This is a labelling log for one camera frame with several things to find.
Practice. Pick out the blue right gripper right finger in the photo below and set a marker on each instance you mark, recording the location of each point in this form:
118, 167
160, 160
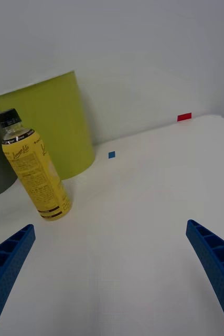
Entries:
216, 262

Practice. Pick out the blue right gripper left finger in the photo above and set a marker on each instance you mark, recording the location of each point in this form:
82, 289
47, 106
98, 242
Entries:
4, 270

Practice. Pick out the yellow label plastic bottle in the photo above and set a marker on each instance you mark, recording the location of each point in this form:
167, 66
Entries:
35, 170

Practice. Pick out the yellow-green plastic waste bin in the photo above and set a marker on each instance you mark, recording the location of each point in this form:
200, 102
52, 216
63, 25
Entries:
56, 123

